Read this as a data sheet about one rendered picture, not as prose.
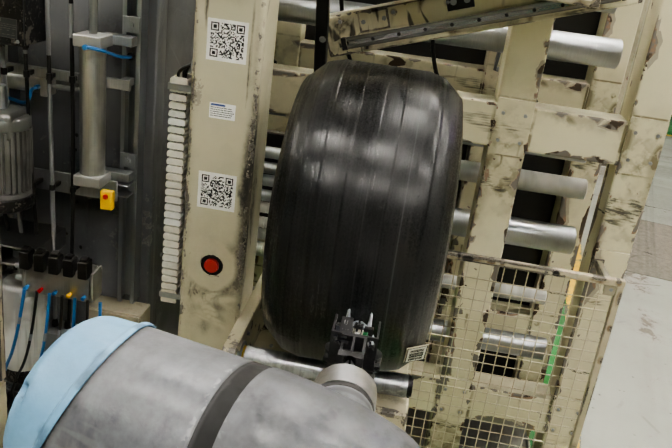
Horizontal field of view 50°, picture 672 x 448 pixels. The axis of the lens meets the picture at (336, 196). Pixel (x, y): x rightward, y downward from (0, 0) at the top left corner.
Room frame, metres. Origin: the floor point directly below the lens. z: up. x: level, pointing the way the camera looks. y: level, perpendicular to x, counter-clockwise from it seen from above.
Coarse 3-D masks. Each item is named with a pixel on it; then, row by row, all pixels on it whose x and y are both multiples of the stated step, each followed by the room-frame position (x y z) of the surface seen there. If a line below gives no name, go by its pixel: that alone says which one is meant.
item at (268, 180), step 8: (272, 136) 1.83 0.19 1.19; (280, 136) 1.83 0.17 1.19; (272, 144) 1.83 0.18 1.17; (280, 144) 1.83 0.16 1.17; (272, 152) 1.71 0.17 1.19; (264, 160) 1.83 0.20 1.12; (272, 160) 1.83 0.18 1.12; (264, 168) 1.70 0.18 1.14; (272, 168) 1.70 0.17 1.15; (264, 176) 1.71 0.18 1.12; (272, 176) 1.71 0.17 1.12; (264, 184) 1.71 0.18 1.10; (272, 184) 1.70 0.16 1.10; (264, 192) 1.70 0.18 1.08; (264, 200) 1.70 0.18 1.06; (264, 208) 1.71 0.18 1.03; (264, 216) 1.83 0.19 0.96; (264, 224) 1.70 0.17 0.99; (264, 232) 1.71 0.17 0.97; (256, 248) 1.70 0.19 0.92
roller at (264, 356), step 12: (252, 348) 1.24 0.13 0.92; (264, 348) 1.25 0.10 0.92; (252, 360) 1.22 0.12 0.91; (264, 360) 1.22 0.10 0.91; (276, 360) 1.22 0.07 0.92; (288, 360) 1.22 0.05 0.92; (300, 360) 1.22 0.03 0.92; (312, 360) 1.22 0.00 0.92; (300, 372) 1.21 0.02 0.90; (312, 372) 1.21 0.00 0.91; (384, 372) 1.21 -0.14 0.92; (396, 372) 1.23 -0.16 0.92; (384, 384) 1.19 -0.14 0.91; (396, 384) 1.19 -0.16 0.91; (408, 384) 1.20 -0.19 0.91; (408, 396) 1.19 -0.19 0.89
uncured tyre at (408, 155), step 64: (320, 128) 1.17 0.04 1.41; (384, 128) 1.17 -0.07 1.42; (448, 128) 1.20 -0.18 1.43; (320, 192) 1.10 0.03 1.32; (384, 192) 1.10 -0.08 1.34; (448, 192) 1.13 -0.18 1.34; (320, 256) 1.07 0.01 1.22; (384, 256) 1.06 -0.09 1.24; (320, 320) 1.08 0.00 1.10; (384, 320) 1.07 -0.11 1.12
